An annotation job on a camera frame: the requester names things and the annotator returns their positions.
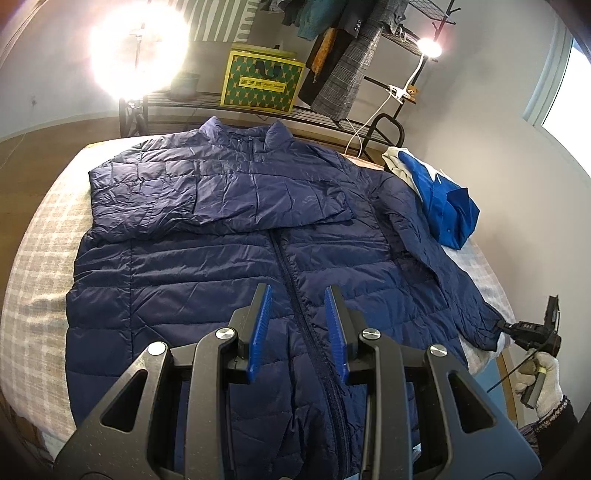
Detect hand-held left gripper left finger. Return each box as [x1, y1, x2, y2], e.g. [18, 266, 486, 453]
[60, 283, 273, 480]

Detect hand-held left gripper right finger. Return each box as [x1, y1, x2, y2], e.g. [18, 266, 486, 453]
[324, 285, 543, 480]

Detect navy puffer jacket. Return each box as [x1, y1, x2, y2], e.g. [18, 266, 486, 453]
[65, 115, 505, 480]

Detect person's right forearm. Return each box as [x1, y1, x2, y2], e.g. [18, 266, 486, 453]
[531, 396, 580, 446]

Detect black metal clothes rack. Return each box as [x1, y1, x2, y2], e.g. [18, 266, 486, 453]
[119, 0, 462, 162]

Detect person's right hand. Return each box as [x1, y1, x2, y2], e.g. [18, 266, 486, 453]
[514, 354, 565, 418]

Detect person's striped clothing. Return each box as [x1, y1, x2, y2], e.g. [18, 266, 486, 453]
[516, 422, 542, 464]

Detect blue and white garment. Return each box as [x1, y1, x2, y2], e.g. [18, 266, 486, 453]
[381, 146, 481, 251]

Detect bed with checked sheet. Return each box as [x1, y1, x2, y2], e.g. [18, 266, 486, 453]
[0, 134, 522, 462]

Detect yellow green patterned box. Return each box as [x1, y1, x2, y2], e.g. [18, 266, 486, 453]
[219, 46, 305, 114]

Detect window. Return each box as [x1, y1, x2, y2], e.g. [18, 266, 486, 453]
[522, 32, 591, 178]

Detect green plant pot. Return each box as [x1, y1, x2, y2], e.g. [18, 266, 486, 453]
[168, 71, 200, 101]

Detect grey plaid coat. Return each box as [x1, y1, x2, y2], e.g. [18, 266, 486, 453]
[318, 0, 411, 116]

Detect black garment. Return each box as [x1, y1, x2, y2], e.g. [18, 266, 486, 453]
[298, 28, 356, 107]

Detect orange brown garment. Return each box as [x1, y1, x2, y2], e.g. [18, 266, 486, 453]
[308, 28, 336, 75]

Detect white clip lamp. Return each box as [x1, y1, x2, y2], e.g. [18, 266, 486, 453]
[387, 37, 443, 103]

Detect bright studio light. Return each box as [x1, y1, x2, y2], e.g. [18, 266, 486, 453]
[88, 7, 192, 137]

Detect teal garment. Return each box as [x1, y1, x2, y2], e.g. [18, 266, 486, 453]
[295, 0, 352, 40]

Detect thin black cable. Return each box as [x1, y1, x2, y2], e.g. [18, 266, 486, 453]
[488, 350, 539, 394]

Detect white lamp cable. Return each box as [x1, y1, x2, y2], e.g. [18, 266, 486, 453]
[344, 95, 398, 158]

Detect green striped wall cloth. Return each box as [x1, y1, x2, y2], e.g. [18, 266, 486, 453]
[187, 0, 257, 44]

